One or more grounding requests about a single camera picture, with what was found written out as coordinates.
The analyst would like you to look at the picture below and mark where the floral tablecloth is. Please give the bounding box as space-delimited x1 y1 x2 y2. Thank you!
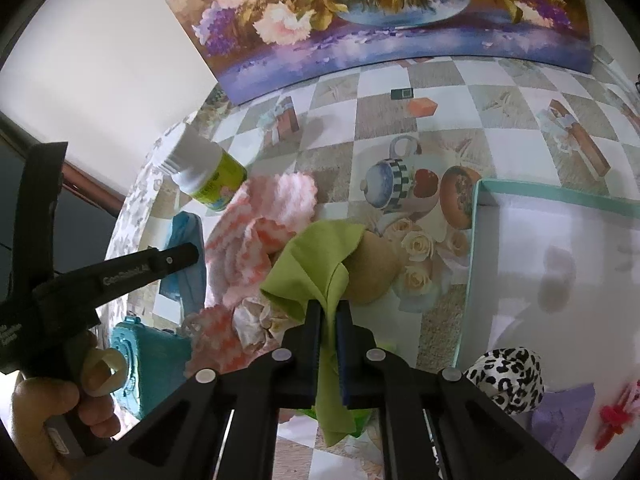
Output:
102 85 231 331

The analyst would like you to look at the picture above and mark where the teal rimmed white box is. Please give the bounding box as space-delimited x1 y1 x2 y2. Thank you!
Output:
452 178 640 480

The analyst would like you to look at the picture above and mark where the tan round sponge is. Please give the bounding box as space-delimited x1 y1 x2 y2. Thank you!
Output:
340 232 408 306

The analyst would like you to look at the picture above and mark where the crumpled white tissue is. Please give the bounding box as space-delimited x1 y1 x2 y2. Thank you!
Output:
232 297 291 356

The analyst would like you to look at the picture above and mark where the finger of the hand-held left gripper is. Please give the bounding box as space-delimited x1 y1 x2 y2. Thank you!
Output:
150 242 201 275
12 142 68 293

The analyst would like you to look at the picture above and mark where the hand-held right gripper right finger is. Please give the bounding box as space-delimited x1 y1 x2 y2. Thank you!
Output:
336 300 581 480

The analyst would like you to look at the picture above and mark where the flower painting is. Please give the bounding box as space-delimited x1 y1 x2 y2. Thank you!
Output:
139 0 598 106

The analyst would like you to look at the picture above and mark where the brown wooden frame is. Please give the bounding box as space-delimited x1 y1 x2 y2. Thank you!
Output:
0 110 126 213

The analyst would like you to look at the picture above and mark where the white bottle with green label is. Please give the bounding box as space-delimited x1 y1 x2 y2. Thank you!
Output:
157 122 248 213

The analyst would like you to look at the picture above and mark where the purple cloth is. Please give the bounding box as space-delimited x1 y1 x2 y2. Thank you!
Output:
530 382 596 463

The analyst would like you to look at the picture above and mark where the person's left hand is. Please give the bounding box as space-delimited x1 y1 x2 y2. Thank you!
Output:
10 347 125 480

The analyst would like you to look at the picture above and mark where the leopard print scrunchie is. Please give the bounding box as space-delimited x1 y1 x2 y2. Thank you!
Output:
464 346 545 415

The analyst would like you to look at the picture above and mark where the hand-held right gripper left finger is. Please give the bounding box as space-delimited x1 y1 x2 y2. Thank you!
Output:
112 299 323 480

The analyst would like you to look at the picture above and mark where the pink fluffy cloth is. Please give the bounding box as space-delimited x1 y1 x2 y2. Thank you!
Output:
185 170 318 376

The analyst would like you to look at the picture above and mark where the teal plastic container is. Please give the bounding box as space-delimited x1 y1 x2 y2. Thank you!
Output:
109 315 193 418

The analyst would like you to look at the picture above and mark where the green cloth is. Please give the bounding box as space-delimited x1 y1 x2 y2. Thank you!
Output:
260 220 368 447

